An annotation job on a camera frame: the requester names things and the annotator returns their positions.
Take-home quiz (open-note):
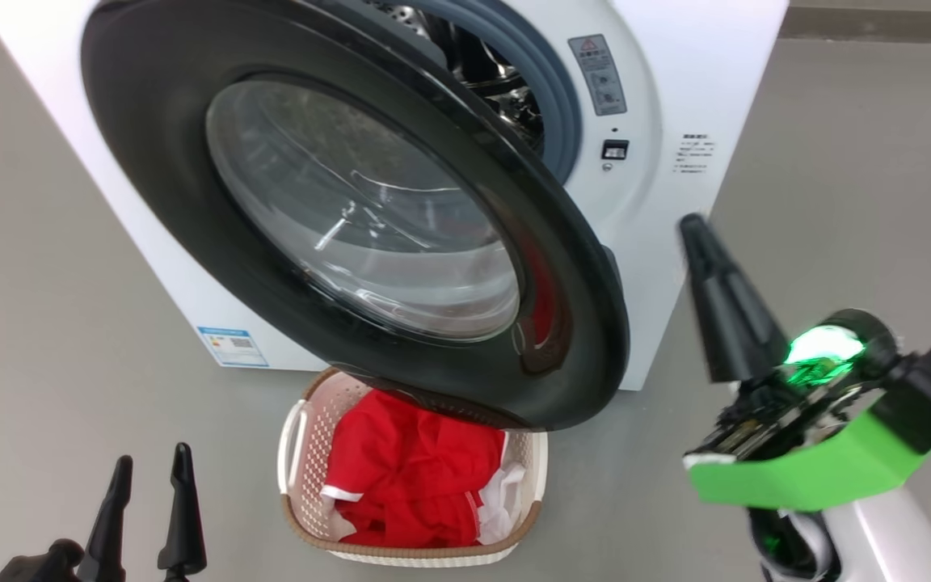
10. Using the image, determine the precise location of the white washing machine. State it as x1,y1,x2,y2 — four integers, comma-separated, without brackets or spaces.
0,0,790,393

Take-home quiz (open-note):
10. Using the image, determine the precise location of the grey warning sticker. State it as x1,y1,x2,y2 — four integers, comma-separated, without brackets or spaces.
568,34,628,116

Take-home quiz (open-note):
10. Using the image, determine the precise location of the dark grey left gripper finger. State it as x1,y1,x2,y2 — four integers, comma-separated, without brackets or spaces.
78,455,133,582
157,443,208,579

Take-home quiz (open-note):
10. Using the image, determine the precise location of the blue energy label sticker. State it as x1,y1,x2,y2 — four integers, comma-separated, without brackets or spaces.
197,327,269,369

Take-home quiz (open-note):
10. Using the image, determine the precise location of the cream perforated laundry basket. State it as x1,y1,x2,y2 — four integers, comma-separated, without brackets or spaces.
277,368,549,567

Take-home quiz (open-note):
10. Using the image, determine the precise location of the black round glass washer door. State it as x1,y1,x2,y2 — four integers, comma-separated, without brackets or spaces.
80,0,630,432

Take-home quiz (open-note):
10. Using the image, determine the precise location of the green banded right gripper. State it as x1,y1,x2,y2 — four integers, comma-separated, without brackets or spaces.
680,215,931,582

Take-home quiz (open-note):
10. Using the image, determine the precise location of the grey rubber door gasket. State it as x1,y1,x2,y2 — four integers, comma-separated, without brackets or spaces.
425,0,583,183

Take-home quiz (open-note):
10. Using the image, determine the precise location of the red and white garment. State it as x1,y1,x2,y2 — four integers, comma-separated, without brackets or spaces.
320,390,527,549

